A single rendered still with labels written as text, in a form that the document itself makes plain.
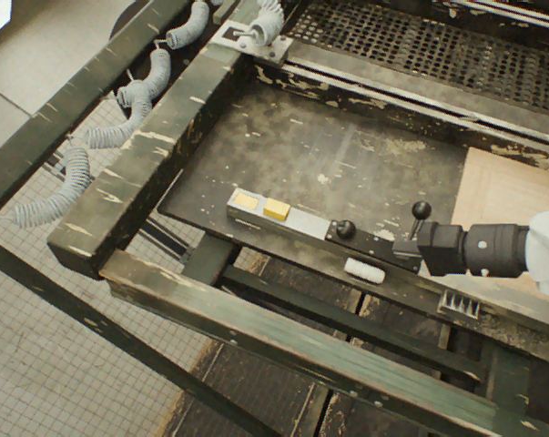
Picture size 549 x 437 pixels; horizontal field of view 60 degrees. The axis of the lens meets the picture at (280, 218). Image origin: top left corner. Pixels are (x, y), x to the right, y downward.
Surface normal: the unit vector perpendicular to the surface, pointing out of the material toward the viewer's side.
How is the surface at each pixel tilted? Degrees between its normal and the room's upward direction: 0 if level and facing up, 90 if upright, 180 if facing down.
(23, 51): 90
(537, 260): 70
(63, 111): 90
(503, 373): 58
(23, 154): 90
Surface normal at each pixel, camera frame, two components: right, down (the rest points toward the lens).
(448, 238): -0.46, -0.66
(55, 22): 0.51, -0.22
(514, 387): 0.06, -0.56
